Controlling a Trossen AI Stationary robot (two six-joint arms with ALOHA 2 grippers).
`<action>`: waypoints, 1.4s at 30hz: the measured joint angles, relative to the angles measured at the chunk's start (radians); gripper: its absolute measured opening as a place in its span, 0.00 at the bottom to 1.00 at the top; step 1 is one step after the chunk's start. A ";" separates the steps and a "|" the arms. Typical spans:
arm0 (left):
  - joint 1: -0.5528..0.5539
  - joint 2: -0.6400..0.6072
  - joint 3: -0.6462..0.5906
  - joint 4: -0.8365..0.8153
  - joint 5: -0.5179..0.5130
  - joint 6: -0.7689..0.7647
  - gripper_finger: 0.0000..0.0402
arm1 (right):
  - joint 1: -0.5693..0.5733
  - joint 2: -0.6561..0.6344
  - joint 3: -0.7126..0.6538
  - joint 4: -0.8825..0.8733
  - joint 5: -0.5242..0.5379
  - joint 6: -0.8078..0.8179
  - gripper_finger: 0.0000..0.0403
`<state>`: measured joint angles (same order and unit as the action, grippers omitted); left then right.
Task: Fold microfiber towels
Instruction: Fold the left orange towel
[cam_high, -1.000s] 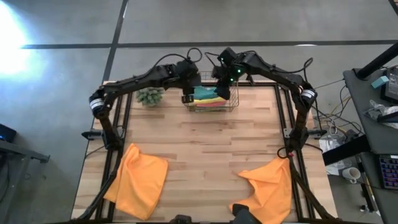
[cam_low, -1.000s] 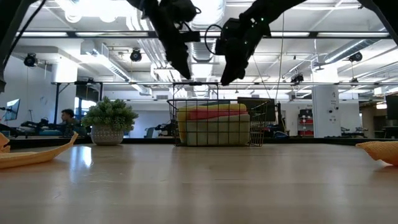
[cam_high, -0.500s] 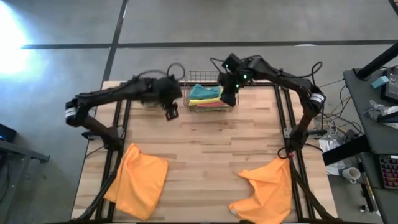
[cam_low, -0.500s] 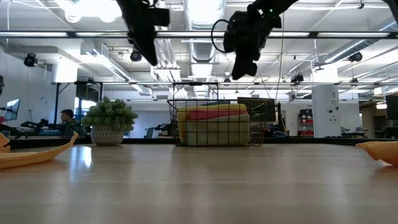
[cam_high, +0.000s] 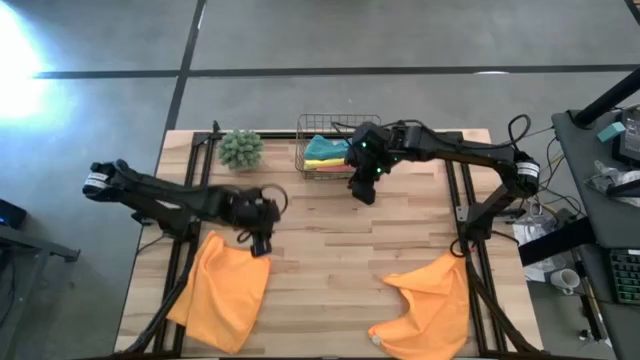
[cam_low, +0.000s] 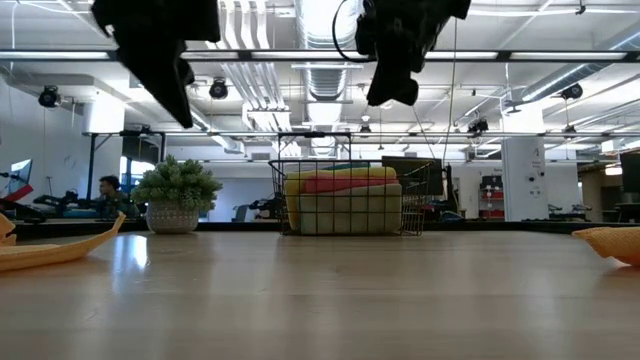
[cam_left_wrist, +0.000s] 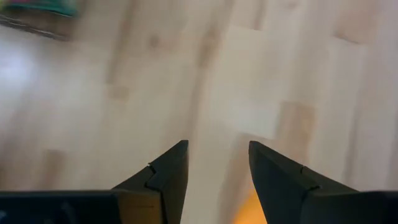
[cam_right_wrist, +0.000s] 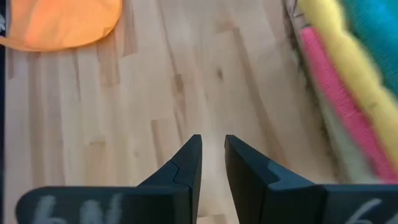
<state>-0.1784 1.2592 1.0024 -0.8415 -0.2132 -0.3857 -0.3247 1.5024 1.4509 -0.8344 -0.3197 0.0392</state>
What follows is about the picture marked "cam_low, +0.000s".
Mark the light green microfiber towel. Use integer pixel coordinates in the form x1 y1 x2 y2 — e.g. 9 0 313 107
298 183 404 235

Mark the red storage shelf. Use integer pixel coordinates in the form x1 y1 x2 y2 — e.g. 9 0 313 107
479 174 504 220

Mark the black right camera cable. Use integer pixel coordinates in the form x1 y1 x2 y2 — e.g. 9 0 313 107
332 0 376 64

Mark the red angled bar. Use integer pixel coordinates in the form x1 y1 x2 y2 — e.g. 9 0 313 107
4 184 35 202

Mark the black metal stand frame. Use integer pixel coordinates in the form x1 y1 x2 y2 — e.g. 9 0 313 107
82 130 167 214

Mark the black monitor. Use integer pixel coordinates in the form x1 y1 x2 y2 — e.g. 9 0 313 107
382 156 445 197
619 152 640 194

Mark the orange microfiber towel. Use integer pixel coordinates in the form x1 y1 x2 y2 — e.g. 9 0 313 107
572 225 640 267
0 212 126 274

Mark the wire mesh basket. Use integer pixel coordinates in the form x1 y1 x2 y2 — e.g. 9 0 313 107
268 158 432 237

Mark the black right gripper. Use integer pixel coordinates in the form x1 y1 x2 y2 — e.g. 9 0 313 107
354 0 472 107

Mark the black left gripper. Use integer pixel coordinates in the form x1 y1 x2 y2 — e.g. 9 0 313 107
91 0 222 130

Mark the black metal table frame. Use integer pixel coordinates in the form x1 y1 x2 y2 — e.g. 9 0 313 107
0 198 640 237

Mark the tilted grey screen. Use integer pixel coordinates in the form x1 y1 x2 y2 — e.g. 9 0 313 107
7 158 34 194

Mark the potted green succulent plant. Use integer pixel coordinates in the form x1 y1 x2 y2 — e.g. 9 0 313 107
130 154 225 235

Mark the person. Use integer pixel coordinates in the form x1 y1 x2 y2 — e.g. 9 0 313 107
97 174 139 220

